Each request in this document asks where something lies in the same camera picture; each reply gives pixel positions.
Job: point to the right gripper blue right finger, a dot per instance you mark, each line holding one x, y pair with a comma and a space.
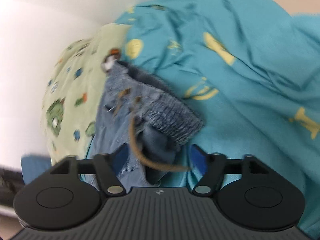
211, 168

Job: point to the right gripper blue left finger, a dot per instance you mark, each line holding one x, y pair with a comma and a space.
107, 167

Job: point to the light blue denim jeans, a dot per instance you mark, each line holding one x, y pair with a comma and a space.
138, 109

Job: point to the blue quilted folding mattress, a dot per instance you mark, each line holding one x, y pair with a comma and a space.
33, 166

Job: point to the green cartoon fleece blanket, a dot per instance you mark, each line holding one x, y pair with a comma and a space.
73, 93

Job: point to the teal patterned bed sheet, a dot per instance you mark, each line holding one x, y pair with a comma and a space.
250, 70

